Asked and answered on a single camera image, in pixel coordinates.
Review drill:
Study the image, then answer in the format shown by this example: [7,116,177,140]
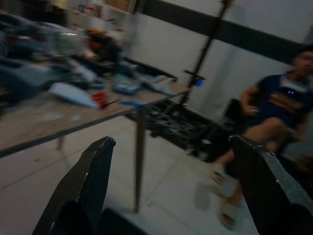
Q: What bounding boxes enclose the seated person in dark shirt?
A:
[209,44,313,230]

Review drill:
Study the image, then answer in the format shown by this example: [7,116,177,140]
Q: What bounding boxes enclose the white light blue package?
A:
[48,82,99,109]

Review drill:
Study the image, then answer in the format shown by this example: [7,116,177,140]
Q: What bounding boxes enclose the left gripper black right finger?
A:
[229,134,313,235]

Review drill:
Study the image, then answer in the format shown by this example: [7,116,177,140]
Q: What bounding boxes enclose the clear plastic bag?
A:
[47,28,89,57]

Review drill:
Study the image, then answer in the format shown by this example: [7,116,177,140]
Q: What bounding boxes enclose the light blue small box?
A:
[112,74,140,96]

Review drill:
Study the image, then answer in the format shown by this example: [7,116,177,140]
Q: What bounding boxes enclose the red small tool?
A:
[91,90,121,110]

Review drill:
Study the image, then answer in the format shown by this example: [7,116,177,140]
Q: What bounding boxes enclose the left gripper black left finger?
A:
[31,136,116,235]

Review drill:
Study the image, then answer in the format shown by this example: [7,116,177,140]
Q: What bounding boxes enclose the wooden table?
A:
[0,55,191,214]

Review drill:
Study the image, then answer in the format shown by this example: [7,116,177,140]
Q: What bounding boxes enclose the black tripod stand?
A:
[179,0,237,106]

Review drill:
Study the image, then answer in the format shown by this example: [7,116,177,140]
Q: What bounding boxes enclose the orange and black item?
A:
[85,27,124,61]

